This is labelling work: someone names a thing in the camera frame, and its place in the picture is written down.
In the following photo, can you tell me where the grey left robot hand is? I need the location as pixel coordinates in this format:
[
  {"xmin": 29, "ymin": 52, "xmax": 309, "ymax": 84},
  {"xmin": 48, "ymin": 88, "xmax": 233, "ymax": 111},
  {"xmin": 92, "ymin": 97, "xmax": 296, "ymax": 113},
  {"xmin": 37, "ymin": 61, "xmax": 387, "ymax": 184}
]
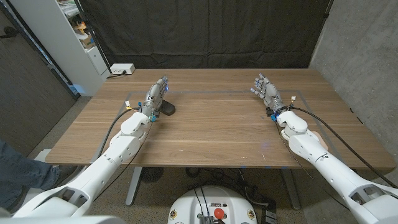
[{"xmin": 141, "ymin": 75, "xmax": 170, "ymax": 118}]

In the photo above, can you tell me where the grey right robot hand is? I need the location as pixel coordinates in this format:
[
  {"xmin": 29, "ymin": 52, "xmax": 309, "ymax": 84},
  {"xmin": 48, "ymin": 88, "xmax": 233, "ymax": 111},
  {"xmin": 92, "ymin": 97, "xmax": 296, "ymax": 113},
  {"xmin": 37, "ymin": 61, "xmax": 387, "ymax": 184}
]
[{"xmin": 250, "ymin": 73, "xmax": 289, "ymax": 118}]

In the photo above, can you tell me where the pink square jewelry box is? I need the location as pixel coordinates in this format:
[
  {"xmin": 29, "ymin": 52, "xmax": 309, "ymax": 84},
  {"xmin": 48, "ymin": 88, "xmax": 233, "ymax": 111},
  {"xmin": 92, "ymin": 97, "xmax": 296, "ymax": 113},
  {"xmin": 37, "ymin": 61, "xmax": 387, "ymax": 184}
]
[{"xmin": 312, "ymin": 130, "xmax": 330, "ymax": 151}]

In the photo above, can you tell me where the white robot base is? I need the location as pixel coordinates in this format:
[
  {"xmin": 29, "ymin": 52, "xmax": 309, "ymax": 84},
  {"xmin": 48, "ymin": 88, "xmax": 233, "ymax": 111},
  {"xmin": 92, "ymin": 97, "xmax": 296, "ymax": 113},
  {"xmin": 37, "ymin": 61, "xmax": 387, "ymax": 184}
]
[{"xmin": 167, "ymin": 185, "xmax": 258, "ymax": 224}]

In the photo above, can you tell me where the black glasses case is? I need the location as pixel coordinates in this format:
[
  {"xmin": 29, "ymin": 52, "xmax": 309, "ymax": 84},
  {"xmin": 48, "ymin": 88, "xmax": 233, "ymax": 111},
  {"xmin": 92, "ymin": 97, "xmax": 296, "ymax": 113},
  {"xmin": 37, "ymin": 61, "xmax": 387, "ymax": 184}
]
[{"xmin": 159, "ymin": 99, "xmax": 177, "ymax": 116}]

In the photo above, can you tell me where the white power outlet box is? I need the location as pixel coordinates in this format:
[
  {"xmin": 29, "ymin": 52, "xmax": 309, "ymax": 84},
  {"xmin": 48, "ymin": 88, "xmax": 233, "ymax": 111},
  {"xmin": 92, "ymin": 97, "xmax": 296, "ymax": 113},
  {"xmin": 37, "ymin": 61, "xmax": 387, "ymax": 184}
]
[{"xmin": 110, "ymin": 63, "xmax": 136, "ymax": 75}]

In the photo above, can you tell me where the small cardboard box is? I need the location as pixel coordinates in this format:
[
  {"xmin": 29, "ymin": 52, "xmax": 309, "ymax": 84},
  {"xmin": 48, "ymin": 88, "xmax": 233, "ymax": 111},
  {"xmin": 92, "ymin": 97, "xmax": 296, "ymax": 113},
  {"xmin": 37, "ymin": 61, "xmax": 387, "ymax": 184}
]
[{"xmin": 81, "ymin": 33, "xmax": 96, "ymax": 49}]

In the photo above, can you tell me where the black backdrop stand pole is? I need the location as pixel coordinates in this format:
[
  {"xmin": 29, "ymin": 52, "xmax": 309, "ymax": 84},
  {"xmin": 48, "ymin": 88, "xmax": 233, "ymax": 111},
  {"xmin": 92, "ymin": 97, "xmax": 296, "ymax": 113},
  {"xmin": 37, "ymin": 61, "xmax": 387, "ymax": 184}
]
[{"xmin": 73, "ymin": 0, "xmax": 113, "ymax": 75}]

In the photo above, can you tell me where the black round floor fan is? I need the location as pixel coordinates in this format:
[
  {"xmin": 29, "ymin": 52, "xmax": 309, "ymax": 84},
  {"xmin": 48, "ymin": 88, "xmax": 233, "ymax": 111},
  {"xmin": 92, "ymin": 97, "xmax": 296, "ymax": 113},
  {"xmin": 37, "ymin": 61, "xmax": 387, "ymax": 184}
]
[{"xmin": 139, "ymin": 167, "xmax": 165, "ymax": 184}]

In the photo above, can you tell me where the black backdrop curtain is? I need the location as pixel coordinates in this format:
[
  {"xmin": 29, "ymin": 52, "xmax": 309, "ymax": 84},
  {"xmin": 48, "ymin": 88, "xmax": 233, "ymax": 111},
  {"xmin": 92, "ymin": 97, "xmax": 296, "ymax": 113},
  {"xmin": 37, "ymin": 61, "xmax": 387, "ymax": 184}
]
[{"xmin": 79, "ymin": 0, "xmax": 335, "ymax": 70}]

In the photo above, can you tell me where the grey table leg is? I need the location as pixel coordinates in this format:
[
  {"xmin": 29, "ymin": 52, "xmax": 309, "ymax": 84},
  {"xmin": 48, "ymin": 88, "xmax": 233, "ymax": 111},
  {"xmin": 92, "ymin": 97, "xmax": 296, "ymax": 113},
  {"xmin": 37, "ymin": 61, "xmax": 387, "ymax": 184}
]
[
  {"xmin": 125, "ymin": 167, "xmax": 143, "ymax": 207},
  {"xmin": 280, "ymin": 168, "xmax": 302, "ymax": 211}
]

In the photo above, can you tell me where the yellow toy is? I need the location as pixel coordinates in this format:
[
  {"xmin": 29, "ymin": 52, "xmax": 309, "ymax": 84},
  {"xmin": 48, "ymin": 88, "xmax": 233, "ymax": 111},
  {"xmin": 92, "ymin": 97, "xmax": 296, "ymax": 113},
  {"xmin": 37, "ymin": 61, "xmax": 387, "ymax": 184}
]
[{"xmin": 73, "ymin": 21, "xmax": 88, "ymax": 35}]

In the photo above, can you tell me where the white shelf cabinet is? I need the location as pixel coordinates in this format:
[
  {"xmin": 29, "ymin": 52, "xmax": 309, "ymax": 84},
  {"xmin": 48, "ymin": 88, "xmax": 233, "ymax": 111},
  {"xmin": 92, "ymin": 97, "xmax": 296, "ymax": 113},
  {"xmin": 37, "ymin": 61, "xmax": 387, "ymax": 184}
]
[{"xmin": 9, "ymin": 0, "xmax": 111, "ymax": 97}]

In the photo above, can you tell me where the dark shoe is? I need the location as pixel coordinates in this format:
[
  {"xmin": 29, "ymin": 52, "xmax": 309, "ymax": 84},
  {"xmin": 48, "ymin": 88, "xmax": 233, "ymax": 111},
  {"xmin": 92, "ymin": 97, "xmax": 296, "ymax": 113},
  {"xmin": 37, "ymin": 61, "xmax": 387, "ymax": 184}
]
[{"xmin": 55, "ymin": 165, "xmax": 79, "ymax": 186}]

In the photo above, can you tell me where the black floor power strip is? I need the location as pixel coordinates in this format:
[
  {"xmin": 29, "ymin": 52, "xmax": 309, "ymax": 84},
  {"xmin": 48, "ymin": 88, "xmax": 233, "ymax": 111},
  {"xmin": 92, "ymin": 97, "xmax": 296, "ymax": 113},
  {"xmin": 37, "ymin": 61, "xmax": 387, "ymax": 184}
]
[{"xmin": 260, "ymin": 198, "xmax": 278, "ymax": 224}]

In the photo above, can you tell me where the white floor board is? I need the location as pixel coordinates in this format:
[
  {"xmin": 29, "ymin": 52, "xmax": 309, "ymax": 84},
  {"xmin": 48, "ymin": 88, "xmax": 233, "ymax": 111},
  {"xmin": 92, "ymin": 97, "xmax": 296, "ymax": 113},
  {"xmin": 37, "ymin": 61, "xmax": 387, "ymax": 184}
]
[{"xmin": 12, "ymin": 148, "xmax": 91, "ymax": 217}]

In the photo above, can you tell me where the person leg in jeans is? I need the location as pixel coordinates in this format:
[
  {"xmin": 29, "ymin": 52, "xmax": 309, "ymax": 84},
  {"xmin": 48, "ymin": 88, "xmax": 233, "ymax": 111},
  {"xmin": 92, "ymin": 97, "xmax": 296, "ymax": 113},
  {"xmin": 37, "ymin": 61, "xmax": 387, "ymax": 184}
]
[{"xmin": 0, "ymin": 138, "xmax": 60, "ymax": 212}]

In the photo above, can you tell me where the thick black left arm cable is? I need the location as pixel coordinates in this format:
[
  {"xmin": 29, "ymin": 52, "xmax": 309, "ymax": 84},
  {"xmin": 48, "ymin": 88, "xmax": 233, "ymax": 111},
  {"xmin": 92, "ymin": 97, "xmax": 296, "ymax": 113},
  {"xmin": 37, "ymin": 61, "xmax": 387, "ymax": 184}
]
[{"xmin": 98, "ymin": 107, "xmax": 142, "ymax": 159}]

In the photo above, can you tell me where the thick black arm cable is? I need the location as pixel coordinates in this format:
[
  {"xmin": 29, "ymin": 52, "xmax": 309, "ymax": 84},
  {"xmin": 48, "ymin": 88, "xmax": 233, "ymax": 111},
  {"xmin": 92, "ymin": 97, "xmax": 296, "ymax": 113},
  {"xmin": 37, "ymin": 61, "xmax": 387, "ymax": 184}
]
[
  {"xmin": 290, "ymin": 106, "xmax": 398, "ymax": 190},
  {"xmin": 98, "ymin": 107, "xmax": 142, "ymax": 159}
]

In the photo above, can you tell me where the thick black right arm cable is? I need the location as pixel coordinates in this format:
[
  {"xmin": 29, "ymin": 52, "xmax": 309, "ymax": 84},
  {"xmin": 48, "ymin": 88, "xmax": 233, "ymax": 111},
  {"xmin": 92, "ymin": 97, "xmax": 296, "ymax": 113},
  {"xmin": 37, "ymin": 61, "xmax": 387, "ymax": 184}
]
[{"xmin": 290, "ymin": 106, "xmax": 398, "ymax": 190}]

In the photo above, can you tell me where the black floor cable bundle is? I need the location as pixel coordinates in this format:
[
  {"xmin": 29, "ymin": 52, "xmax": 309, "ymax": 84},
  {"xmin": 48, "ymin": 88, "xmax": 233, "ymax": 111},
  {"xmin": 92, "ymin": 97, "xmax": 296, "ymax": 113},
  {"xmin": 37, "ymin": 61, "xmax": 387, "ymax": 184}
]
[{"xmin": 185, "ymin": 167, "xmax": 270, "ymax": 208}]

